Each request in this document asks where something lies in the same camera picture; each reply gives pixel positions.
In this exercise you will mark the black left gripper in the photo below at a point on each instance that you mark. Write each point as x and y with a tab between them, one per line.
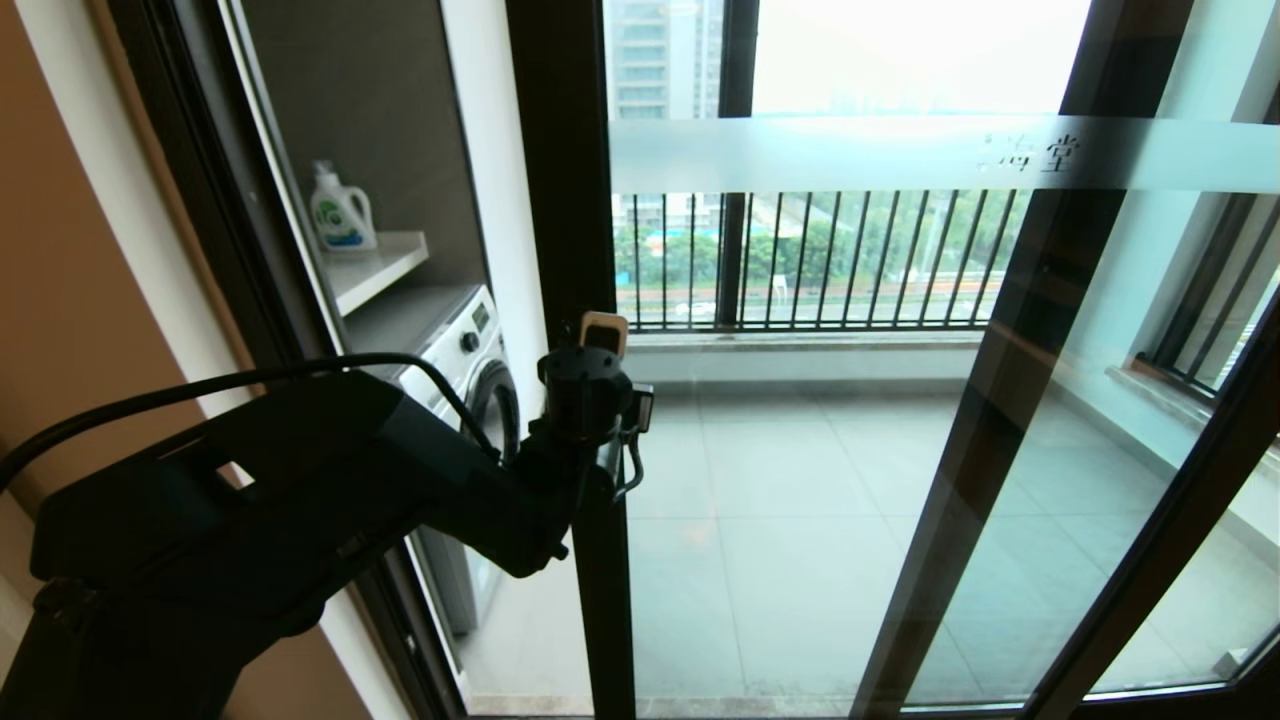
585	400

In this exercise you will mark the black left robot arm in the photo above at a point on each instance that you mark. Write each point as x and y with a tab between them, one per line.
250	500

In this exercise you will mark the long stone window sill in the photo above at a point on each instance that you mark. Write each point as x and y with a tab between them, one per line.
800	343

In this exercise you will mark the silver front-load washing machine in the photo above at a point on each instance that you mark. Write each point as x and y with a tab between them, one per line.
470	345

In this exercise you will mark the long black window railing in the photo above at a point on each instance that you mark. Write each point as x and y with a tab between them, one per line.
850	323

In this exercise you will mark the white shelf board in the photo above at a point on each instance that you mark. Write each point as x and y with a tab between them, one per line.
380	268

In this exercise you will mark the grey high-rise building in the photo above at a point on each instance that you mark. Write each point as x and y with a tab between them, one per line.
660	60

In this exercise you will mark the white detergent bottle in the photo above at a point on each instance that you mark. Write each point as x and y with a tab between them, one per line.
340	222

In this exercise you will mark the dark brown niche panel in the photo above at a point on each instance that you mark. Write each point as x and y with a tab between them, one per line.
360	80

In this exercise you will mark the short stone window sill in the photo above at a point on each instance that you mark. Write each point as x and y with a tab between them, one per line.
1160	395

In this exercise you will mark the short black window railing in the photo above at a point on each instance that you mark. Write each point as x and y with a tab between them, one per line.
1200	300

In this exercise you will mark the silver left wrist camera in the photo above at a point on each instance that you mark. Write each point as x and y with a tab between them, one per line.
603	333

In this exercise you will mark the black window frame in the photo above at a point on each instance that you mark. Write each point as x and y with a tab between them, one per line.
737	60

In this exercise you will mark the dark outer door frame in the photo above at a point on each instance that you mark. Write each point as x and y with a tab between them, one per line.
200	150

